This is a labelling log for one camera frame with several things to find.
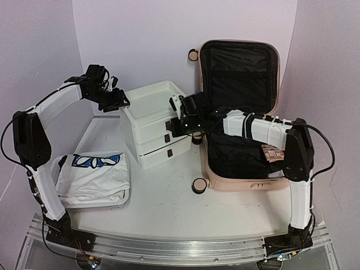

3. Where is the white cloth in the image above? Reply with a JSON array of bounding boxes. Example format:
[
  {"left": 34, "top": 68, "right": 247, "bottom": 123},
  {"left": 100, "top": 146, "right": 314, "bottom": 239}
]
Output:
[{"left": 55, "top": 151, "right": 132, "bottom": 209}]

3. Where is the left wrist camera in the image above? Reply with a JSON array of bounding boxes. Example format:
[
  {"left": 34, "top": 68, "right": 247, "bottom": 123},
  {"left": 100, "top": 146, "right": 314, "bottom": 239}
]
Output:
[{"left": 106, "top": 76, "right": 118, "bottom": 92}]

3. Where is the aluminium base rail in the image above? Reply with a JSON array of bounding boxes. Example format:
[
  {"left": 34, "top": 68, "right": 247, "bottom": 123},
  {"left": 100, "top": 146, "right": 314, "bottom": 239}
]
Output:
[{"left": 26, "top": 224, "right": 332, "bottom": 265}]

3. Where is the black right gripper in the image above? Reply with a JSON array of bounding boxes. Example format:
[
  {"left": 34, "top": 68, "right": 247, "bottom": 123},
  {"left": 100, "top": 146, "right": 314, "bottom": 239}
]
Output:
[{"left": 168, "top": 114, "right": 202, "bottom": 138}]

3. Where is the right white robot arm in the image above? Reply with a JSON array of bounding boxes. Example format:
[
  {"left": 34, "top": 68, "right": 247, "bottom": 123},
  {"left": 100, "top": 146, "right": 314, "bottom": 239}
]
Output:
[{"left": 165, "top": 107, "right": 329, "bottom": 249}]

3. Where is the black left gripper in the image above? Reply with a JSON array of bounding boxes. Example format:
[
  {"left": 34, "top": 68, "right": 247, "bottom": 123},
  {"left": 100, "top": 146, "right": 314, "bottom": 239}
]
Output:
[{"left": 86, "top": 86, "right": 131, "bottom": 113}]

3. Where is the pink hard-shell suitcase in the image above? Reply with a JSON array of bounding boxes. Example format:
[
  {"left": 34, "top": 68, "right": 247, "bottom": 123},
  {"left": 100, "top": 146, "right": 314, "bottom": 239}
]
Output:
[{"left": 188, "top": 40, "right": 289, "bottom": 191}]

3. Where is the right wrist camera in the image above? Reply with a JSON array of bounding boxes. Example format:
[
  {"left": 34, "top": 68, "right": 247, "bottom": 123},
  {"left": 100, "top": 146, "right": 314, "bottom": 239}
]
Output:
[{"left": 168, "top": 91, "right": 210, "bottom": 119}]

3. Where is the white perforated plastic basket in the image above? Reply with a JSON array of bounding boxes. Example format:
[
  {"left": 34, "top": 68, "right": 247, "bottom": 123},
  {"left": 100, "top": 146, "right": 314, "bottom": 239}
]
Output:
[{"left": 49, "top": 153, "right": 132, "bottom": 213}]

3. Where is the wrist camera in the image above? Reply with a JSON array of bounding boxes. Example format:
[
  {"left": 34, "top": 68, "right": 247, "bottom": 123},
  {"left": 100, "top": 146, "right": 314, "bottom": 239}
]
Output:
[
  {"left": 106, "top": 76, "right": 118, "bottom": 92},
  {"left": 168, "top": 91, "right": 210, "bottom": 119}
]

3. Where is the white drawer cabinet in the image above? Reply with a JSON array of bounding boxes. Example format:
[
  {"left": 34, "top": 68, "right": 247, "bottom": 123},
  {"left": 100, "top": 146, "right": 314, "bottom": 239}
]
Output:
[{"left": 119, "top": 80, "right": 191, "bottom": 169}]

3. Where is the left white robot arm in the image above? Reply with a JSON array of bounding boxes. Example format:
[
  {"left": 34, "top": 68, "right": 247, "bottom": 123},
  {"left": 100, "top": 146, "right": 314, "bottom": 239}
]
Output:
[{"left": 5, "top": 64, "right": 130, "bottom": 223}]

